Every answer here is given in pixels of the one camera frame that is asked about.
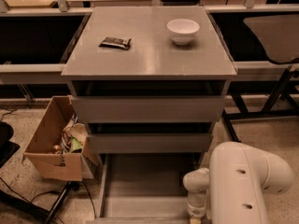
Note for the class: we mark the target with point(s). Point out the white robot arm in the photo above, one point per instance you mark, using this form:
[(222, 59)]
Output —
[(234, 183)]

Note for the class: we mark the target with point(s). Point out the black stand leg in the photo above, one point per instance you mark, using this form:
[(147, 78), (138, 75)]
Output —
[(60, 201)]

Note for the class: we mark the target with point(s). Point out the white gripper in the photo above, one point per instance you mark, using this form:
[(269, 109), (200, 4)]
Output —
[(196, 209)]

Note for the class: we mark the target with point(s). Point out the grey drawer cabinet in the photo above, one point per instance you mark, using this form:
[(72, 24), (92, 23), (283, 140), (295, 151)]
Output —
[(154, 66)]

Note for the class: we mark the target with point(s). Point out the open cardboard box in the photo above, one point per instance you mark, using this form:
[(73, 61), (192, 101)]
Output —
[(49, 147)]

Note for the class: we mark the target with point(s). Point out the grey top drawer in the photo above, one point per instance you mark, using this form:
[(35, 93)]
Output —
[(142, 109)]

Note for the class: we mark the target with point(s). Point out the grey middle drawer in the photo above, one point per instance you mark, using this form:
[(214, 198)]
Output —
[(150, 143)]

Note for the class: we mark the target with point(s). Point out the white ceramic bowl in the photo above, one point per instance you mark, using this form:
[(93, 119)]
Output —
[(182, 31)]

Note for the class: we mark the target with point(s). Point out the grey bottom drawer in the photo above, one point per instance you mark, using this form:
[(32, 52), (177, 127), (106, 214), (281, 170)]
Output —
[(144, 189)]

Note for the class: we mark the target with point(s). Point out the grey drawer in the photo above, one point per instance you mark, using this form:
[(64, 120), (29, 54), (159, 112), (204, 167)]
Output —
[(150, 143), (142, 109), (144, 189)]

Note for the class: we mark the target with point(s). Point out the black table frame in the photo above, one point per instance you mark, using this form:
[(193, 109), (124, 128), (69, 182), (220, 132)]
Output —
[(281, 91)]

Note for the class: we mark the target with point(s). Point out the dark snack packet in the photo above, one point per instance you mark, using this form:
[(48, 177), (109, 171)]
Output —
[(116, 43)]

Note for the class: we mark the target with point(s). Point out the black object at left edge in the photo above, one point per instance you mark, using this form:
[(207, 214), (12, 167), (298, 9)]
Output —
[(7, 148)]

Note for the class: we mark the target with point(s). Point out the green packet in box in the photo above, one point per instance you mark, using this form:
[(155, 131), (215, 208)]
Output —
[(75, 145)]

